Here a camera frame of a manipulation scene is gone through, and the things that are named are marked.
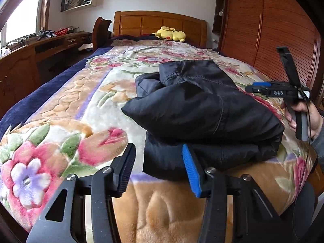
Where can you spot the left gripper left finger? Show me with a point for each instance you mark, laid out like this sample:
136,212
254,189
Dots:
63,218

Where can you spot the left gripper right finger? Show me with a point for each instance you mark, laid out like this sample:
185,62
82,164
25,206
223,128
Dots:
254,217

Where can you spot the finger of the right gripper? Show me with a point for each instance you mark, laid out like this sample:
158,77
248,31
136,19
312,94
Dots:
262,84
255,89

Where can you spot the black jacket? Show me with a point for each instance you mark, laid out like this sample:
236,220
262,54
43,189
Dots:
194,102

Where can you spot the grey sleeve forearm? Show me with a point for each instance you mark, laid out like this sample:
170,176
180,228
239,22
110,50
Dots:
318,145

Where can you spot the person's right hand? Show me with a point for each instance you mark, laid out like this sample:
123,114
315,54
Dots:
316,120

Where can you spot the wooden slatted wardrobe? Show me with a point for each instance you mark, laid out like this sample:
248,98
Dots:
251,30

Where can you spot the floral bed blanket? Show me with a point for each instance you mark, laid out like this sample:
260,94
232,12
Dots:
81,128

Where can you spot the yellow plush toy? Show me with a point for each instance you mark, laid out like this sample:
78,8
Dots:
170,34

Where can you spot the navy blue velvet blanket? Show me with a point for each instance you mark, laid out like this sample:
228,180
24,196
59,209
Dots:
63,70

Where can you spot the wooden bed headboard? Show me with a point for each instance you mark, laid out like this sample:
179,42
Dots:
137,23

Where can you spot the long wooden desk cabinet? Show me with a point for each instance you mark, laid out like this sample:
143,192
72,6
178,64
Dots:
21,69

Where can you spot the wooden chair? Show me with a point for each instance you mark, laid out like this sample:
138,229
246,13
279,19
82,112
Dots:
99,36

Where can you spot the red basket on desk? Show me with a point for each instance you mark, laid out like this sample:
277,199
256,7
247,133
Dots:
61,32

